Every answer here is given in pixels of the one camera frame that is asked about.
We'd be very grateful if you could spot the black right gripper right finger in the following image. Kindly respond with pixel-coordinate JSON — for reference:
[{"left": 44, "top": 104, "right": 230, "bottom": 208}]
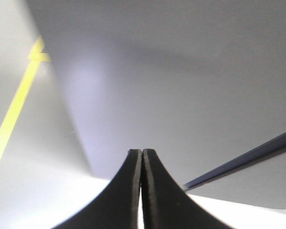
[{"left": 141, "top": 149, "right": 231, "bottom": 229}]

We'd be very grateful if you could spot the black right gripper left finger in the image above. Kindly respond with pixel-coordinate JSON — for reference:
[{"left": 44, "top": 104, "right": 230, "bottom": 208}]
[{"left": 55, "top": 149, "right": 142, "bottom": 229}]

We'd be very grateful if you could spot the white fridge door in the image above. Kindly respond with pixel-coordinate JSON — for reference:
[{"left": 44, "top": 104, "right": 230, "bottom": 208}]
[{"left": 26, "top": 0, "right": 286, "bottom": 210}]

